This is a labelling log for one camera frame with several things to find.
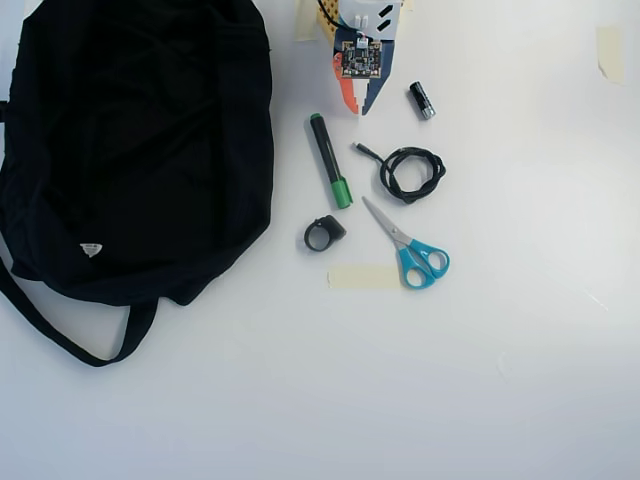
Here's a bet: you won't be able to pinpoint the black marker with green cap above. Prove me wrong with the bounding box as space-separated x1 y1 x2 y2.
307 112 355 210

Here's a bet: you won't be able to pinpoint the black camera cable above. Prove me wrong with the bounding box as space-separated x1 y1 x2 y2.
317 0 352 30

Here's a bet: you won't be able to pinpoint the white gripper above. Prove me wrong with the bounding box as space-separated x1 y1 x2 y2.
331 0 405 118

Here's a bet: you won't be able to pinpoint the scissors with blue handles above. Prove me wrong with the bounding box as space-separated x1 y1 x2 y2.
360 195 451 291

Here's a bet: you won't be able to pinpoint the coiled black usb cable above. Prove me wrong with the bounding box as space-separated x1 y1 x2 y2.
350 141 448 206

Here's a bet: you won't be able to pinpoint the beige masking tape strip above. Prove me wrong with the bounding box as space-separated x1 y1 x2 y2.
595 25 627 86
326 265 402 292
294 0 320 43

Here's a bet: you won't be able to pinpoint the small black battery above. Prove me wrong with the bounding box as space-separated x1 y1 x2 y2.
408 80 438 123

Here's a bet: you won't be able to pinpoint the black fabric bag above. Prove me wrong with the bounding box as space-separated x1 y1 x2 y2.
0 0 277 369

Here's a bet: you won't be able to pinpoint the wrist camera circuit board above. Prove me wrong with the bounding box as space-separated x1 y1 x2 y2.
333 38 384 82

